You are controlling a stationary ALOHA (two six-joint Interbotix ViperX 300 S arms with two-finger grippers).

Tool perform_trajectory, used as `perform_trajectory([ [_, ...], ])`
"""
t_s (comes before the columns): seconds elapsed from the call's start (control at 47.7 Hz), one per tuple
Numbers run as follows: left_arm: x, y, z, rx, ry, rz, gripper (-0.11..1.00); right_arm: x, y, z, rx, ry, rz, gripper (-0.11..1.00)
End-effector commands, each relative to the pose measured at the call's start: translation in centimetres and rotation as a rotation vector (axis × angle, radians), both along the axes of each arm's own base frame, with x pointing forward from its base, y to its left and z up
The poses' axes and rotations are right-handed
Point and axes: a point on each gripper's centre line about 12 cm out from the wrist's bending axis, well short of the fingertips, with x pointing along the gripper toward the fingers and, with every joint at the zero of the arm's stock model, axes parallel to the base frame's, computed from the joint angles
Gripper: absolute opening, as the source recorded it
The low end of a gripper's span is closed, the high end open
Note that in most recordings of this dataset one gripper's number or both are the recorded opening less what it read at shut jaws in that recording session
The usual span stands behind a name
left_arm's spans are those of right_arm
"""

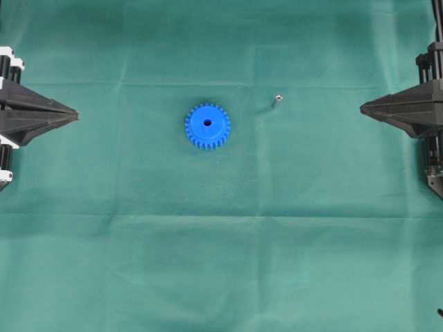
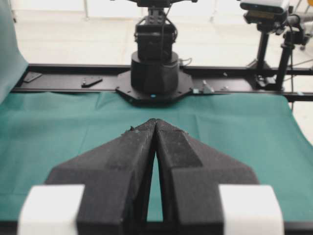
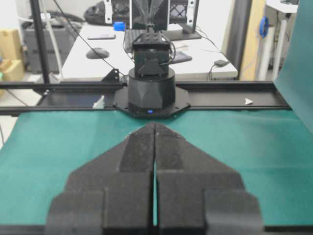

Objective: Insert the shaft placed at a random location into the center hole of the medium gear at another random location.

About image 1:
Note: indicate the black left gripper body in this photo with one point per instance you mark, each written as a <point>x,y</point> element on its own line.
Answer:
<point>11,69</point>

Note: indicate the blue plastic spur gear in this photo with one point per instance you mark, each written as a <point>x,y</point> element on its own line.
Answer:
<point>207,126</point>

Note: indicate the small grey metal shaft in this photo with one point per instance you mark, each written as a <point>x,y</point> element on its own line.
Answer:
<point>277,101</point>

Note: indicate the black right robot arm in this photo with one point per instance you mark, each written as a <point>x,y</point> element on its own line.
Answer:
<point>418,110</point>

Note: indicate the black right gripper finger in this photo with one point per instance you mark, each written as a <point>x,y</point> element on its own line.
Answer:
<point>422,95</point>
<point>411,127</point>

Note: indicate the green table cloth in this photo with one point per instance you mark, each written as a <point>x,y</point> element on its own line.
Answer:
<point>311,217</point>

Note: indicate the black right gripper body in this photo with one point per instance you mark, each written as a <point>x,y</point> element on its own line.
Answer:
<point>430,68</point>

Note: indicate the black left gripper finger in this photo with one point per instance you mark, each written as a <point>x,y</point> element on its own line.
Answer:
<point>16,95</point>
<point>19,127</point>

